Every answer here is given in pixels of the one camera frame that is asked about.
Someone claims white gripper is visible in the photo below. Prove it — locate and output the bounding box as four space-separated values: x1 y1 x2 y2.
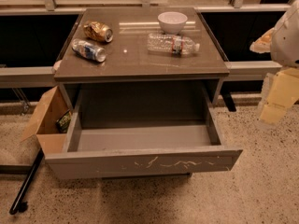
249 1 299 125

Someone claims grey top drawer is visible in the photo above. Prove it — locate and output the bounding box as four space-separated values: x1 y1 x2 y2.
45 85 242 179

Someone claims grey drawer cabinet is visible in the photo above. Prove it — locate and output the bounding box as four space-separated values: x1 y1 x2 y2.
54 7 229 102

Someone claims clear plastic water bottle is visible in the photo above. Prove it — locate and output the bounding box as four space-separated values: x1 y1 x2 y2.
147 34 200 55

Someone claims white bowl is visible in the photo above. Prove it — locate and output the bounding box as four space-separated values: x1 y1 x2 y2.
158 11 188 35

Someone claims crushed gold can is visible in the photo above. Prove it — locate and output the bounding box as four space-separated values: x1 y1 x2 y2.
83 21 113 43

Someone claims blue silver can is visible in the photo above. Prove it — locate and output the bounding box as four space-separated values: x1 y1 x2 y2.
71 39 107 63

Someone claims green snack packet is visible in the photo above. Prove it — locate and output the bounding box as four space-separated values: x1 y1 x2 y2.
55 110 72 133

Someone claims open cardboard box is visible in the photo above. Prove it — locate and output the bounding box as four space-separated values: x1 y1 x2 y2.
21 86 69 163

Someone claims metal window railing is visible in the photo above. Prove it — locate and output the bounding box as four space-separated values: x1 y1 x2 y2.
0 0 299 89

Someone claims black metal floor bar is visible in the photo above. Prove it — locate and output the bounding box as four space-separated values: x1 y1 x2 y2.
0 149 44 216

